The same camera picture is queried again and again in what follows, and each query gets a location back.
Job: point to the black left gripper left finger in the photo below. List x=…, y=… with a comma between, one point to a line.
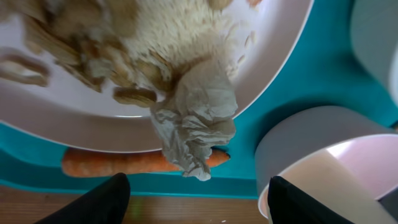
x=105, y=204

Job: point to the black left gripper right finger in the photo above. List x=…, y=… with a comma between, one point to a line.
x=290, y=205

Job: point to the pink bowl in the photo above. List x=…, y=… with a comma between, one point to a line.
x=336, y=156

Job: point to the grey napkin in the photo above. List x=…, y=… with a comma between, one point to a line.
x=195, y=117

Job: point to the white bowl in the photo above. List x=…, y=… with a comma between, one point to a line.
x=373, y=32

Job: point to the orange carrot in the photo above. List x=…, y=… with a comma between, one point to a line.
x=82, y=163

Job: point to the pink plate with food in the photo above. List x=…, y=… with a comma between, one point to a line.
x=68, y=112

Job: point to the teal plastic tray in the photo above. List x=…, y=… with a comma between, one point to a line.
x=321, y=70

